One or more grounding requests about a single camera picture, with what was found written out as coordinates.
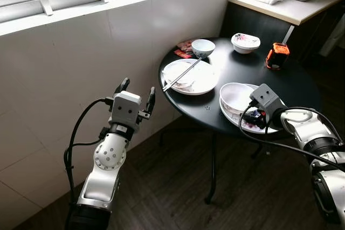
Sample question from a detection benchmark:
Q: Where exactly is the red snack packet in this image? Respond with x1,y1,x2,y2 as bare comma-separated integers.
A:
174,40,196,59

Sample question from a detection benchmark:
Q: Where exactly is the dark cabinet beige top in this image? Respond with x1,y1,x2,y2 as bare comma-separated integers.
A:
218,0,345,80

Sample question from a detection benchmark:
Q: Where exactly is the floral print plate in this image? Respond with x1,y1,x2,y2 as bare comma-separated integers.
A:
219,98,284,135

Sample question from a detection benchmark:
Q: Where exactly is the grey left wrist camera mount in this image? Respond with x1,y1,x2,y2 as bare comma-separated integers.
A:
109,91,142,134

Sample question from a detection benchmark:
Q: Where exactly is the orange black handheld device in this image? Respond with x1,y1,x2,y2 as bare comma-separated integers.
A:
265,25,296,70

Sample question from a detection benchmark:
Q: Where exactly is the silver metal chopstick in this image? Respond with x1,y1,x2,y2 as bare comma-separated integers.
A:
163,59,204,92
162,58,203,90

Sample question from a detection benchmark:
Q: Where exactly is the white dinner plate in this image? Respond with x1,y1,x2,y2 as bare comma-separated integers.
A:
162,59,220,96

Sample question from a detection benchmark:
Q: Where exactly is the black round table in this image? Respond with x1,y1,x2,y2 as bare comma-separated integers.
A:
158,37,324,205

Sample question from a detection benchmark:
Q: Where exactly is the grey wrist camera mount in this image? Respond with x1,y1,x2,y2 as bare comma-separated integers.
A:
249,83,286,117
109,91,142,134

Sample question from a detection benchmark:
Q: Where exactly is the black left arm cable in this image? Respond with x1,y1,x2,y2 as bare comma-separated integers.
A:
64,97,114,209

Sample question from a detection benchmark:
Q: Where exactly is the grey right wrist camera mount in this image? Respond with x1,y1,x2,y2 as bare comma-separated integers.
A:
249,83,286,117

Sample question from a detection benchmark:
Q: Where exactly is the small blue white bowl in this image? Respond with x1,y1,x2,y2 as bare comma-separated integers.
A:
191,39,216,58

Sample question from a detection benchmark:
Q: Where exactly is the small floral bowl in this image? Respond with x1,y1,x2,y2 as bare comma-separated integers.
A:
231,32,261,54

